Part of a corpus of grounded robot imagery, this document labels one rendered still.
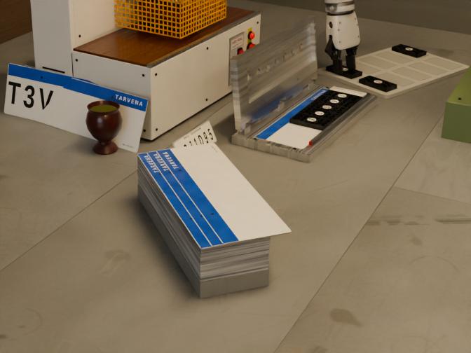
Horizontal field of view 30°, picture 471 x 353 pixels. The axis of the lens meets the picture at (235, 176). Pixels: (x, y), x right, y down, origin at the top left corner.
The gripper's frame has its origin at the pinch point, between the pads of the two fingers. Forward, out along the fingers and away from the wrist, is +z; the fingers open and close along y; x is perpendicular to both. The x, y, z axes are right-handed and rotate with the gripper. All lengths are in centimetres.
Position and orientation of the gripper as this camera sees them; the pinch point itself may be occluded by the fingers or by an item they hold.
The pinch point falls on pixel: (344, 64)
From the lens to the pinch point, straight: 260.7
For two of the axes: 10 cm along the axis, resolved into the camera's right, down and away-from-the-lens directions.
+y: 7.3, -2.9, 6.2
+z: 1.1, 9.5, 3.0
